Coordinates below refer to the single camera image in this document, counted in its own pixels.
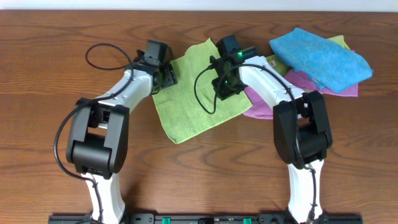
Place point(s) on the blue microfiber cloth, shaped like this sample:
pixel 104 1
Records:
pixel 321 59

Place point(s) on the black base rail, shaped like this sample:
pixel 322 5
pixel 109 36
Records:
pixel 264 218

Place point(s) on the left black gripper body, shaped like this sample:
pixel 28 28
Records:
pixel 168 78

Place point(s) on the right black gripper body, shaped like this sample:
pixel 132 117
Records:
pixel 226 90

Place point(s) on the lime green microfiber cloth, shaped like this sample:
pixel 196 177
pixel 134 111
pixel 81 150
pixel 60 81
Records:
pixel 180 113

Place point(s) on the purple microfiber cloth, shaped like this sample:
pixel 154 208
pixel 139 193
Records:
pixel 261 110

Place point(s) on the green cloth under pile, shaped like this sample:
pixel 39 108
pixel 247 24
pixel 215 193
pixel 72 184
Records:
pixel 277 65

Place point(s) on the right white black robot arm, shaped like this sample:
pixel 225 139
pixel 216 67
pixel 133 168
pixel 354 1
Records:
pixel 301 127

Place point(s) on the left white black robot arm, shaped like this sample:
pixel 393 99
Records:
pixel 98 140

